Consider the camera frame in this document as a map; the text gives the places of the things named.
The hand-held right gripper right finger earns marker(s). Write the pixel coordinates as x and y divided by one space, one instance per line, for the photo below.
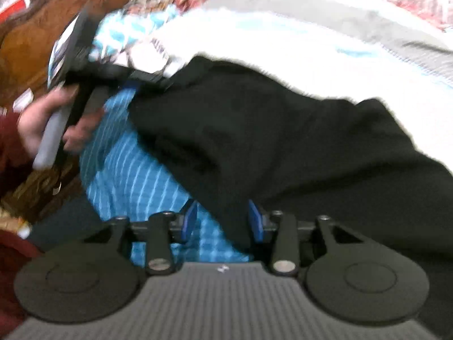
255 224

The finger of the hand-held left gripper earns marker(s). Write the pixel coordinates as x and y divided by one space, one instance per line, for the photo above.
148 76

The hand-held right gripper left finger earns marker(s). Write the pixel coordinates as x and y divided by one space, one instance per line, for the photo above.
190 221

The black pants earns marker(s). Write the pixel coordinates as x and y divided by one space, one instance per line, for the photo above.
265 141

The person's left hand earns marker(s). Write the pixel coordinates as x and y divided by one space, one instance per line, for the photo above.
32 120

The carved wooden headboard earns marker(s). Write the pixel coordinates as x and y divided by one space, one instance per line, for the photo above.
35 39

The blue white printed cloth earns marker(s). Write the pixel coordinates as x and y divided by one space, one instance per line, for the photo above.
116 32

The blue checked cloth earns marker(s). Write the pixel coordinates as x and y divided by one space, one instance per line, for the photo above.
124 170

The patterned bed quilt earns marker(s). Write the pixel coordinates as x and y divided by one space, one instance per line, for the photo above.
283 39

